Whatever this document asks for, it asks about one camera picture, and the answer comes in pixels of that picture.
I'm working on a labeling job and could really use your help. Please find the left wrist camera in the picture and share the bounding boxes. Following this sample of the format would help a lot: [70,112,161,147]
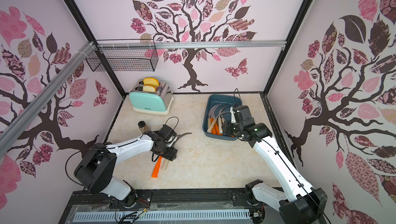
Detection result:
[160,125,175,142]

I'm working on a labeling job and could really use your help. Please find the pale bread slice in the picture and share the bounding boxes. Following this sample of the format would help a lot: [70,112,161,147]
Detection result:
[142,84,157,93]

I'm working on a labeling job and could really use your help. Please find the black wire basket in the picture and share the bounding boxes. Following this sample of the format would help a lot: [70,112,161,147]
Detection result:
[86,39,159,72]

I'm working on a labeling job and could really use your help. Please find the aluminium rail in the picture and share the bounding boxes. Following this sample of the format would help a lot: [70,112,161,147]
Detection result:
[97,40,287,49]
[1,42,95,156]

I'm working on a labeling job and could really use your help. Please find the teal plastic storage box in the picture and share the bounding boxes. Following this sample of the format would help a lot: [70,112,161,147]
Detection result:
[202,94,243,141]

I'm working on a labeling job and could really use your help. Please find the mint green toaster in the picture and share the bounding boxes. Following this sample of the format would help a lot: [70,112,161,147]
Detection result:
[128,79,174,115]

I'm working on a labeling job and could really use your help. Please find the aluminium rail left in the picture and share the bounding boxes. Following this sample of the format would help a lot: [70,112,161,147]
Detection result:
[1,42,95,156]

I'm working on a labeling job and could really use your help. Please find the black lid spice jar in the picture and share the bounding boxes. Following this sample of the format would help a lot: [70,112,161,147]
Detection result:
[138,121,151,134]

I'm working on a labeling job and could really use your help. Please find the aluminium rail back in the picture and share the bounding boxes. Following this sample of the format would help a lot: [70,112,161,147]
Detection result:
[97,40,287,49]

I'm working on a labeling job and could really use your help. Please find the white vented cable duct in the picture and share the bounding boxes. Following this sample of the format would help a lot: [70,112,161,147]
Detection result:
[70,209,250,223]

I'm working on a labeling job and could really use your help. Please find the yellow bread slice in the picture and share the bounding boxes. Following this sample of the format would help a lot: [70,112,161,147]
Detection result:
[143,77,160,87]

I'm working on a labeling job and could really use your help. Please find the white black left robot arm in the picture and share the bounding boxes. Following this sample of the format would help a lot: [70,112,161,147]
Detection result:
[74,131,177,206]

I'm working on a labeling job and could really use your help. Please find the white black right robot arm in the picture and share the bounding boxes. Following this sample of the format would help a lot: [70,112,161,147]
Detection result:
[222,104,329,224]

